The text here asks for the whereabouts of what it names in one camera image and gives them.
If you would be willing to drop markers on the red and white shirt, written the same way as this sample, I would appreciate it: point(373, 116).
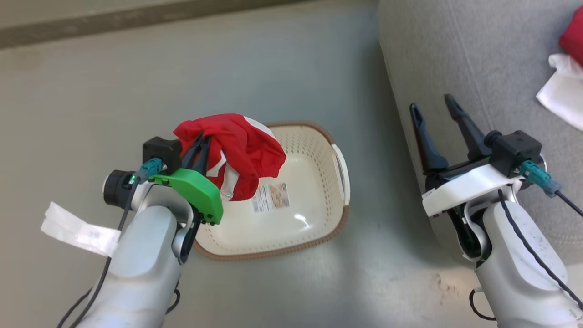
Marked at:
point(562, 91)

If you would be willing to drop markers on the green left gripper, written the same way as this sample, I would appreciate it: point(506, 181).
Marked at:
point(200, 193)

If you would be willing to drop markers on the paper label sticker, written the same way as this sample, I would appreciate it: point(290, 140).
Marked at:
point(271, 197)

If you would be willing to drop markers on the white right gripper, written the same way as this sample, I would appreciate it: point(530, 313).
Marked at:
point(464, 187)

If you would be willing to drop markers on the teal left camera connector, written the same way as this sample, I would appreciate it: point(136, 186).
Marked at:
point(151, 167)

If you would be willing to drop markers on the white tape tag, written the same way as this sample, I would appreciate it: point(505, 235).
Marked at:
point(77, 230)

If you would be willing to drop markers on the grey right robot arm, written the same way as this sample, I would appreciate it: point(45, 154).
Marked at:
point(514, 264)

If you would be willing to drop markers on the red shorts with white stripe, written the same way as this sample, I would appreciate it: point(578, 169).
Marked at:
point(246, 146)

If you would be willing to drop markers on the cream plastic laundry basket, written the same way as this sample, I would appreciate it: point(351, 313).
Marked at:
point(309, 155)

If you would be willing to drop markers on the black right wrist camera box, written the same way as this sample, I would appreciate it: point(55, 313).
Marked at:
point(514, 150)

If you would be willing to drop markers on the grey fabric sofa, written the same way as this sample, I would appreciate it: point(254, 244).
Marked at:
point(478, 59)

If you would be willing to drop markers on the teal camera connector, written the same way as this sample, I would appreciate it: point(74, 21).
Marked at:
point(539, 177)
point(151, 167)

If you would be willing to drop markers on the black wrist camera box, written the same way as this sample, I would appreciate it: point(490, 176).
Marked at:
point(161, 148)
point(514, 150)

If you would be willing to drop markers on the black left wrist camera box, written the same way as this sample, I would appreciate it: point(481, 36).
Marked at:
point(161, 148)

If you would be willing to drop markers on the teal right camera connector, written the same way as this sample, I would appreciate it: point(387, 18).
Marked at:
point(539, 177)

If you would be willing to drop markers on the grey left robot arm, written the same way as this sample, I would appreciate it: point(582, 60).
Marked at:
point(141, 264)

